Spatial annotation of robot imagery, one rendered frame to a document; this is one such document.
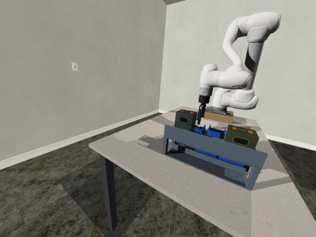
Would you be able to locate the dark green case with handle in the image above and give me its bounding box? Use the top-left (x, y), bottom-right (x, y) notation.
top-left (224, 125), bottom-right (259, 149)

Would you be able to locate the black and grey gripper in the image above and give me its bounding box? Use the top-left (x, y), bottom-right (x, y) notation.
top-left (195, 95), bottom-right (210, 129)

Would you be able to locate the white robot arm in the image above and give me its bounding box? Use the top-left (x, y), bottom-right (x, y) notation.
top-left (199, 12), bottom-right (281, 115)

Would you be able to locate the black case with orange latches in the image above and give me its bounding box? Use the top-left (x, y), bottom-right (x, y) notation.
top-left (174, 109), bottom-right (197, 132)

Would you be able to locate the grey metal shelf rack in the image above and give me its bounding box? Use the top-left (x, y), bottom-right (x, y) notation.
top-left (162, 124), bottom-right (268, 191)

